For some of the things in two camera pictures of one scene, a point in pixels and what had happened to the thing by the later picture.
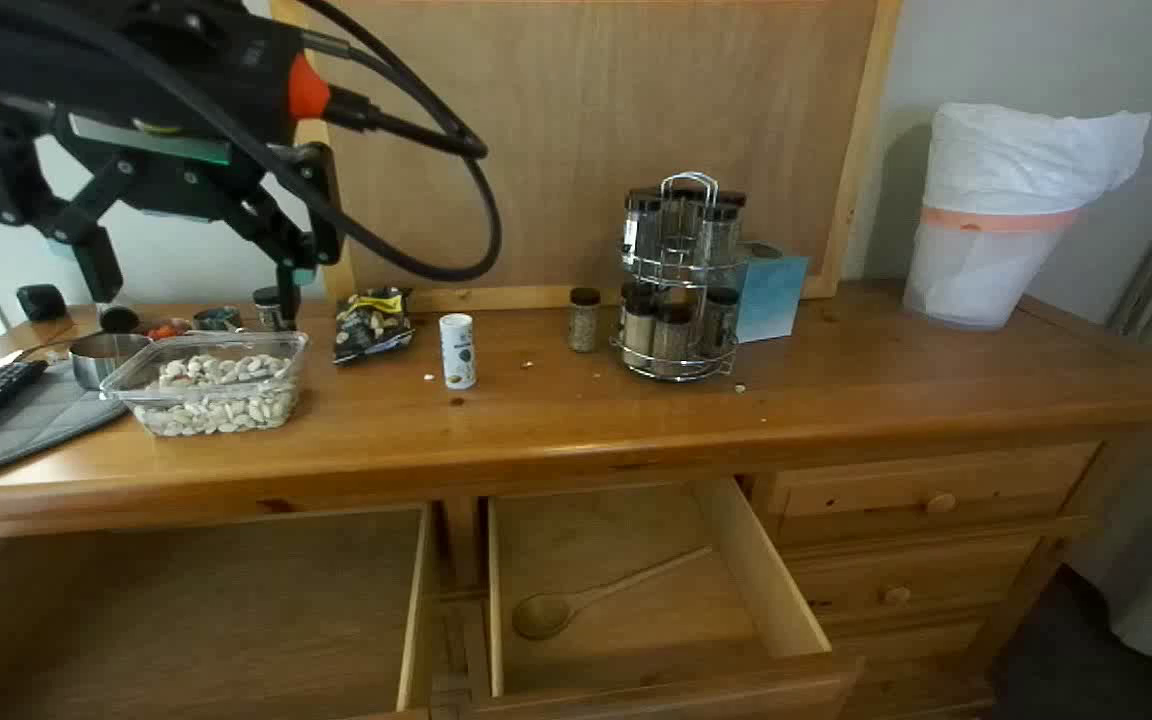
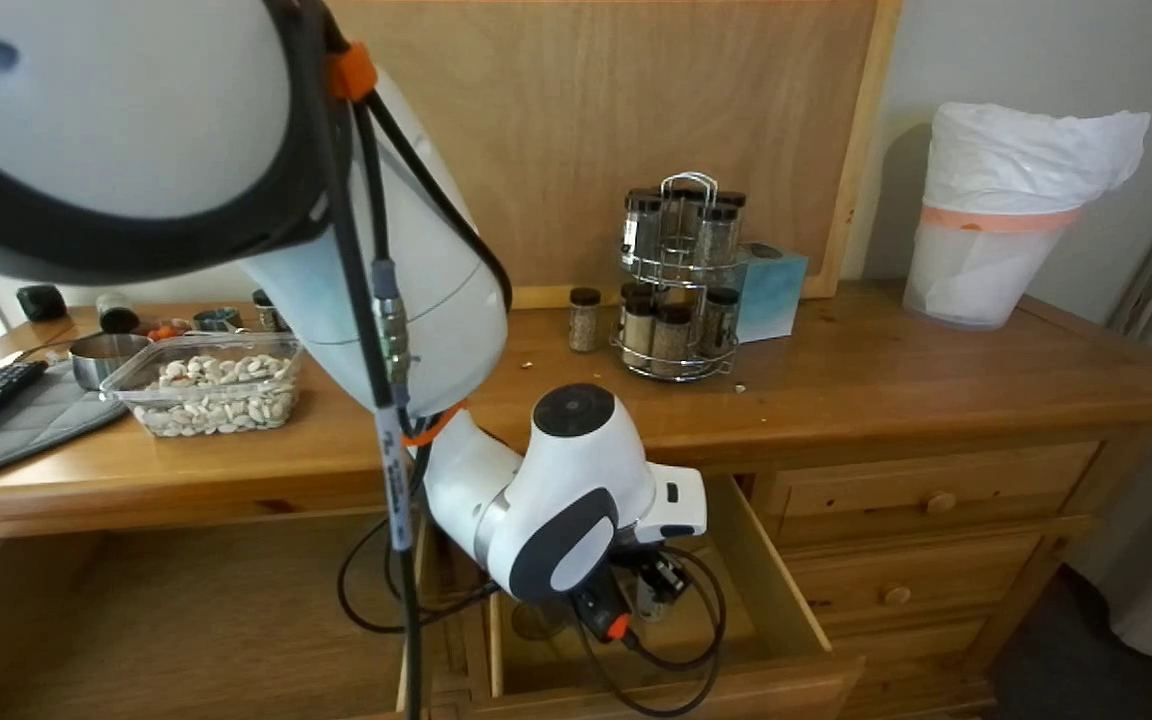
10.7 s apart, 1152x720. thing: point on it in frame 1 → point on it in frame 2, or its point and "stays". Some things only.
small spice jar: [586, 320] stays
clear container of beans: [215, 383] stays
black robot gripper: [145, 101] → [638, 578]
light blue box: [771, 293] stays
